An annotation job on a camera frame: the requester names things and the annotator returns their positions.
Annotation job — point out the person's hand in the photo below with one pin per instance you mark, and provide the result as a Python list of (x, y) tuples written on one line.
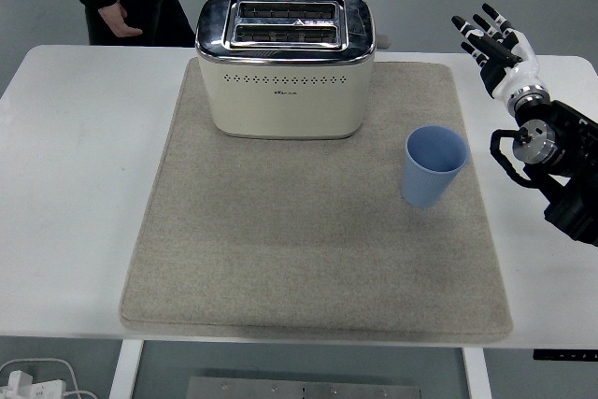
[(117, 20)]

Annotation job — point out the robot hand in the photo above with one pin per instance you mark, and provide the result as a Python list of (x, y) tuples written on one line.
[(518, 69)]

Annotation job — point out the blue ribbed plastic cup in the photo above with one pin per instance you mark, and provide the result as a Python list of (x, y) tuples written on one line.
[(422, 184)]

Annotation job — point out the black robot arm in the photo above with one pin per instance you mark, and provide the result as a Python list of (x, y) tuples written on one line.
[(567, 137)]

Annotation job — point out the cream and chrome toaster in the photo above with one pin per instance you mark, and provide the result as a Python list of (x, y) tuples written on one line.
[(280, 109)]

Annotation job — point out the beige felt mat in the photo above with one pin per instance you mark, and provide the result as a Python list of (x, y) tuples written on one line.
[(280, 254)]

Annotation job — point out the black table control panel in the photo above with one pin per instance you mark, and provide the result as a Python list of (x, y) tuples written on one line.
[(565, 355)]

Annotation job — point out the white table leg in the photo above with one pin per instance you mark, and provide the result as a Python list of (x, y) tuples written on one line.
[(125, 371), (476, 375)]

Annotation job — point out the white power strip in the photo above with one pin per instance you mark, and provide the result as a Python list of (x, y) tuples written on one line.
[(32, 387)]

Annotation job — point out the grey metal plate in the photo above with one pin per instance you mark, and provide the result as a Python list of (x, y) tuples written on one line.
[(303, 389)]

